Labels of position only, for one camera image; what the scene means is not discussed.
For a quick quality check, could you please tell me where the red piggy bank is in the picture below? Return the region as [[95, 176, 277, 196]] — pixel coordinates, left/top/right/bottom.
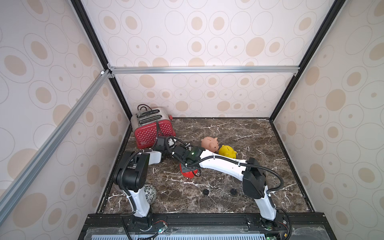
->
[[180, 164, 199, 179]]

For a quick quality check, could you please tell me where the pink piggy bank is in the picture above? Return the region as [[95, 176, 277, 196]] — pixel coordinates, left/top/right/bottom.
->
[[201, 137, 219, 153]]

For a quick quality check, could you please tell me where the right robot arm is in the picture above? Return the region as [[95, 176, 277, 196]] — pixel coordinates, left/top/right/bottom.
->
[[167, 145, 284, 221]]

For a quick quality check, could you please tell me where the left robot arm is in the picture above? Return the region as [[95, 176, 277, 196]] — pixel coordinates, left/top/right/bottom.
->
[[113, 136, 177, 218]]

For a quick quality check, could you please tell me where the yellow piggy bank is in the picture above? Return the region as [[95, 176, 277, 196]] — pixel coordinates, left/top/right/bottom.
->
[[219, 145, 237, 159]]

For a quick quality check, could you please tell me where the red metal toaster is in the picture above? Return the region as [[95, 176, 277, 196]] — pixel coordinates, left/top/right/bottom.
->
[[130, 104, 176, 149]]

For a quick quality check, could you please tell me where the black round plug middle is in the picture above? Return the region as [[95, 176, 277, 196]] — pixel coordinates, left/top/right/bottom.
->
[[202, 189, 210, 196]]

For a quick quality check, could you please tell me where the black round plug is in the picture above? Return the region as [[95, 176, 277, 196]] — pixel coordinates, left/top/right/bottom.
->
[[230, 189, 237, 196], [202, 189, 210, 196]]

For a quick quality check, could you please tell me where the speckled stone egg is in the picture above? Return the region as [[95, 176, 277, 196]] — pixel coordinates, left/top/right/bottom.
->
[[143, 184, 157, 205]]

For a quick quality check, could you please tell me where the black round plug right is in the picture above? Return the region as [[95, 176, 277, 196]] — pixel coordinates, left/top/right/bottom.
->
[[230, 189, 237, 196]]

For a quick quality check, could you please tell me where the horizontal aluminium rail back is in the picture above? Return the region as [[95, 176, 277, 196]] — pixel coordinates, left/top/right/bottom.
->
[[111, 66, 300, 75]]

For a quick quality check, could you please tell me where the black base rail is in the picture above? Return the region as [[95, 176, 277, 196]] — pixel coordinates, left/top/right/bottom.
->
[[78, 211, 336, 240]]

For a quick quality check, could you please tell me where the diagonal aluminium rail left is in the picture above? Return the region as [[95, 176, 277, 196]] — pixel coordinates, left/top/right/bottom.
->
[[1, 69, 112, 224]]

